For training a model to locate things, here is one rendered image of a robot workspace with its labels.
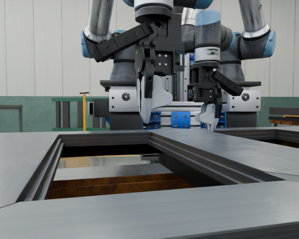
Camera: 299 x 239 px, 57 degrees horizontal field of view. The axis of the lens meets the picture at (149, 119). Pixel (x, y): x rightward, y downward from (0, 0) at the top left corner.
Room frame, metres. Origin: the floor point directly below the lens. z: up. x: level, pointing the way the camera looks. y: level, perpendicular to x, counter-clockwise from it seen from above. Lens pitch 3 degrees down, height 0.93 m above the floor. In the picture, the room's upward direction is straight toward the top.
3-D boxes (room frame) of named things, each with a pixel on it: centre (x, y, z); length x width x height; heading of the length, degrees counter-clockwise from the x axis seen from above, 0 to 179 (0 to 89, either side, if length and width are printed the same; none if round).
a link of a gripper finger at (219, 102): (0.83, -0.20, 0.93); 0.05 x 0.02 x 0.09; 15
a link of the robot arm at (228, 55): (1.34, -0.39, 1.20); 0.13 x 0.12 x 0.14; 53
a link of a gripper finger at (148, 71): (0.52, 0.00, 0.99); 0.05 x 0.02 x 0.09; 15
